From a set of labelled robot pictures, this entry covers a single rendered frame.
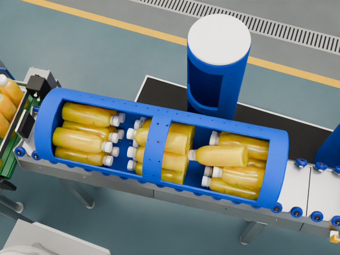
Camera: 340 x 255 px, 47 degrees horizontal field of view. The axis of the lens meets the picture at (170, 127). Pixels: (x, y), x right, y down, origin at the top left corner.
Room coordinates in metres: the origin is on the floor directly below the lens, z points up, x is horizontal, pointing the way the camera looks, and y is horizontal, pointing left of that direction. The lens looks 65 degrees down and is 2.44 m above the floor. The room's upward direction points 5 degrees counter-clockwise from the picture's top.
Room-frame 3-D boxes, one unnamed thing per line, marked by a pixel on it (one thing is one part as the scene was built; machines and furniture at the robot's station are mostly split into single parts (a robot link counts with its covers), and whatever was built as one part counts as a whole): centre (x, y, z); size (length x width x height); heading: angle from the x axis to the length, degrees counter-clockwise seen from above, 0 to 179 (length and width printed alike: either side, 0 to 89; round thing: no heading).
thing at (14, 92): (0.91, 0.66, 1.00); 0.07 x 0.07 x 0.20
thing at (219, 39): (1.07, -0.25, 1.03); 0.28 x 0.28 x 0.01
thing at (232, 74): (1.07, -0.25, 0.59); 0.28 x 0.28 x 0.88
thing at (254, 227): (0.34, -0.38, 0.31); 0.06 x 0.06 x 0.63; 72
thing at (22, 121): (0.74, 0.59, 0.99); 0.10 x 0.02 x 0.12; 162
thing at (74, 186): (0.65, 0.55, 0.31); 0.06 x 0.06 x 0.63; 72
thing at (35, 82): (0.94, 0.57, 0.95); 0.10 x 0.07 x 0.10; 162
